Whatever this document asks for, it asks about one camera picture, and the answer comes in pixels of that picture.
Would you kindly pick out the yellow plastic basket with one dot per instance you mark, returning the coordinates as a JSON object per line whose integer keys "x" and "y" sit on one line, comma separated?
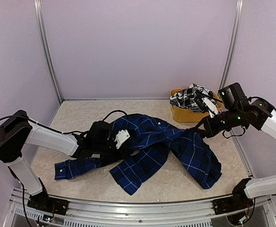
{"x": 186, "y": 115}

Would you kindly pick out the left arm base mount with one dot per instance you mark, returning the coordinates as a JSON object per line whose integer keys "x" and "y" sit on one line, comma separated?
{"x": 43, "y": 202}

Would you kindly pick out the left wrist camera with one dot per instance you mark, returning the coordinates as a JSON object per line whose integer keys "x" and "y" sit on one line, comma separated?
{"x": 121, "y": 137}

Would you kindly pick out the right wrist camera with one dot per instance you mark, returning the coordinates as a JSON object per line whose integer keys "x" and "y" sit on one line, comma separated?
{"x": 205, "y": 104}

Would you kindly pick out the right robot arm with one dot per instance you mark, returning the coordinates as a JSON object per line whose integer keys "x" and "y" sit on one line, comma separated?
{"x": 244, "y": 112}

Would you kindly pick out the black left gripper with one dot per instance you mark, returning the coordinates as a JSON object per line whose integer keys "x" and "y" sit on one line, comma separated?
{"x": 122, "y": 152}

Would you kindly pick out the aluminium frame post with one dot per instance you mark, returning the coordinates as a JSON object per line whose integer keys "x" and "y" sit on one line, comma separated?
{"x": 46, "y": 50}
{"x": 233, "y": 41}

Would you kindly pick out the blue plaid long sleeve shirt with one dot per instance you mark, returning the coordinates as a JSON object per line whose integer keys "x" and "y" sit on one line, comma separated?
{"x": 151, "y": 140}

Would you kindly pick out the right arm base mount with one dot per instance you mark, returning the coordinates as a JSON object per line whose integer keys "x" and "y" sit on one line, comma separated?
{"x": 237, "y": 201}

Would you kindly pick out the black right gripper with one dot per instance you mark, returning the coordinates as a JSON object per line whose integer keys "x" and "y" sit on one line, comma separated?
{"x": 210, "y": 131}

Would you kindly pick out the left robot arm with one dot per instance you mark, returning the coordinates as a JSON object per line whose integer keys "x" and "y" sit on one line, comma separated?
{"x": 18, "y": 131}

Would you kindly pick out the right aluminium frame post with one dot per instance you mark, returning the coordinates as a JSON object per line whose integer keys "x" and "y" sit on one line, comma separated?
{"x": 233, "y": 41}

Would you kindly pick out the left aluminium frame post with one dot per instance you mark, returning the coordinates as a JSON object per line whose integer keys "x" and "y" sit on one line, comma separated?
{"x": 46, "y": 50}

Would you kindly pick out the black white plaid shirt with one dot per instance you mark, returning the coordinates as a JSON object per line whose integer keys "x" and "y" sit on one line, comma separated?
{"x": 185, "y": 98}

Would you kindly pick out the front aluminium rail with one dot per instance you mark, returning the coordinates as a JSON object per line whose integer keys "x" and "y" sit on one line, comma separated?
{"x": 84, "y": 213}

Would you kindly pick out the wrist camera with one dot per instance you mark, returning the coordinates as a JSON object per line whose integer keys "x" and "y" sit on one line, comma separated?
{"x": 121, "y": 137}
{"x": 205, "y": 104}

